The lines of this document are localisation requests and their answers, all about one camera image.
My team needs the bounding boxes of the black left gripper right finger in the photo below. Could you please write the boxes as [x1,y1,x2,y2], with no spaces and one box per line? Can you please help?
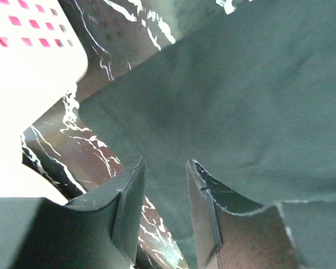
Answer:
[186,160,299,268]

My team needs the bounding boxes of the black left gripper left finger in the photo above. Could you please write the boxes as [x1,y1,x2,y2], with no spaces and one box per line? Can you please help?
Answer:
[0,158,146,268]

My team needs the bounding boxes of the black t shirt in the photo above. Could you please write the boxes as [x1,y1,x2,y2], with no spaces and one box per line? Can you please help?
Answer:
[79,1,336,268]

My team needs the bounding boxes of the white plastic laundry basket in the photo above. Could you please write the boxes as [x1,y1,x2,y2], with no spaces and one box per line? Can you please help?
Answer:
[0,0,89,124]

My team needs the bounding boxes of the magenta garment in basket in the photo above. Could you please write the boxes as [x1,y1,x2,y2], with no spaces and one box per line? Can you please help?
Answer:
[0,0,76,49]

